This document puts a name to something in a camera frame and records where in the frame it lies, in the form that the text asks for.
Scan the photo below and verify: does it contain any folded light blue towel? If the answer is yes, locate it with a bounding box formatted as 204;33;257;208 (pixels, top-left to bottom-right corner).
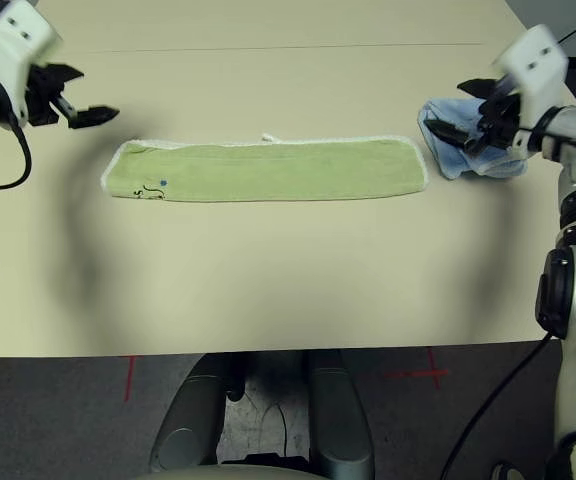
416;96;528;181

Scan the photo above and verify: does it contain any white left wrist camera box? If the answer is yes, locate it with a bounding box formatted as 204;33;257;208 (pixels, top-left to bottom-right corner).
0;0;63;129

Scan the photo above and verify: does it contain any green towel with white trim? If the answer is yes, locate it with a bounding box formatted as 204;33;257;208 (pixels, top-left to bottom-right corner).
100;131;428;203

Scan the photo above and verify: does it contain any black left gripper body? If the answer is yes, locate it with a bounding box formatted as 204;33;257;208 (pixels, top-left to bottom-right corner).
15;62;78;130

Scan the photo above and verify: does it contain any black right shoulder cable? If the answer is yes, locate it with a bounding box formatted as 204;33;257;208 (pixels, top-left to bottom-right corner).
440;332;554;480

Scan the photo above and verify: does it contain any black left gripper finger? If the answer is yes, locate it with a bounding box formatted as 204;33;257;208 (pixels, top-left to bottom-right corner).
69;104;121;131
46;62;86;95

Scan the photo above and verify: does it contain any grey right robot leg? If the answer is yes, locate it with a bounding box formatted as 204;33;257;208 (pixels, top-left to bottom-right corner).
307;349;374;479

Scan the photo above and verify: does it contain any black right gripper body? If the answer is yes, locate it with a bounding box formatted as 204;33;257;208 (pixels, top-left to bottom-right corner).
462;91;524;159

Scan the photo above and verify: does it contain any black left wrist camera cable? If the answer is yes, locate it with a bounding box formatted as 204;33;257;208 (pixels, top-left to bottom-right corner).
0;122;33;334

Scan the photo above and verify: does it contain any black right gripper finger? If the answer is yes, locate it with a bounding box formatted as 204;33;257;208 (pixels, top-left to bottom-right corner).
425;118;470;147
456;77;500;100

